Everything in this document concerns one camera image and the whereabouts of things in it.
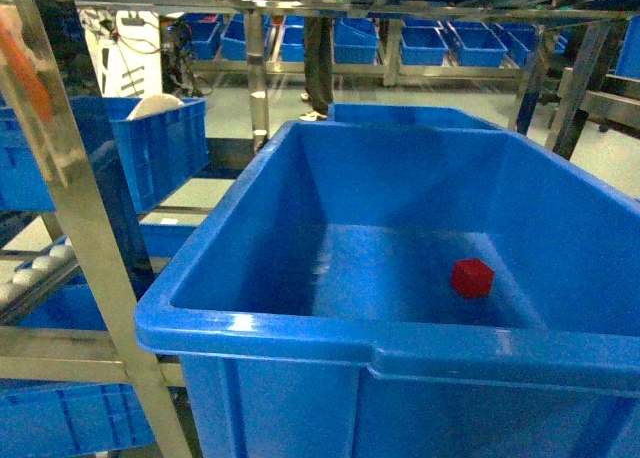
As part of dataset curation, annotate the red magnetic cube block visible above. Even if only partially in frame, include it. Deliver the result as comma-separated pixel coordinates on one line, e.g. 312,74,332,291
450,258,495,300

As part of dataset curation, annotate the blue crate with white plate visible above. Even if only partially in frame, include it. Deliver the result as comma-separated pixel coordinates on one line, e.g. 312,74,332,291
70,96,209,214

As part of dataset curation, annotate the white round plate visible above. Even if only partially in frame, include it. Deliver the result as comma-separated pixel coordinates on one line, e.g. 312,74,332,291
127,93,185,121

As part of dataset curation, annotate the steel shelf upright left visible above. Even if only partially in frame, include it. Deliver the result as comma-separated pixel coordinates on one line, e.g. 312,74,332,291
1,0,191,457

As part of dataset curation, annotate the large blue target bin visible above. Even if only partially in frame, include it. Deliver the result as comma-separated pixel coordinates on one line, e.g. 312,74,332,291
135,122,639,457

